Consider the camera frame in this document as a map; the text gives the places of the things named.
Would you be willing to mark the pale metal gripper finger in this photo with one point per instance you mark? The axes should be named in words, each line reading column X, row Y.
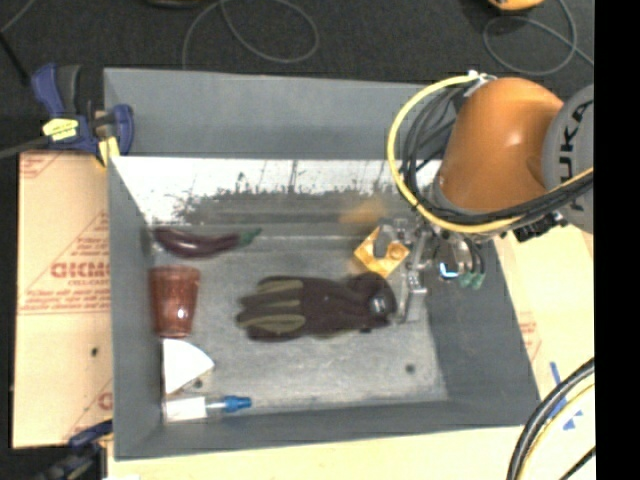
column 418, row 305
column 402, row 302

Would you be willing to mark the yellow-orange flat block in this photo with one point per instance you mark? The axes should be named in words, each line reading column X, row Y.
column 372, row 255

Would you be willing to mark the dark brown and olive glove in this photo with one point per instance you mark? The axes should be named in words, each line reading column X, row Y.
column 305, row 308

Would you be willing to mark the grey metal bin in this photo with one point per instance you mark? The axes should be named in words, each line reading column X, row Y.
column 310, row 373

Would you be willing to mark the purple toy eggplant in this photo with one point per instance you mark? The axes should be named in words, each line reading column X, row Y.
column 197, row 244

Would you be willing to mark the red-brown cup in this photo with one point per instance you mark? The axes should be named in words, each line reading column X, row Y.
column 172, row 300

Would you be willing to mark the white wedge-shaped piece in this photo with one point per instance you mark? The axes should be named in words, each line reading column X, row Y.
column 180, row 363

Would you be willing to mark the white tube with blue cap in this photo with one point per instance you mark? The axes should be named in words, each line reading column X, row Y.
column 187, row 408

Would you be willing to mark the brown cardboard board, red print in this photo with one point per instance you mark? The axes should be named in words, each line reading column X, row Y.
column 55, row 248

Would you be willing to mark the black cylinder on white bracket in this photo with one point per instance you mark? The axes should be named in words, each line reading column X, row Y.
column 535, row 228

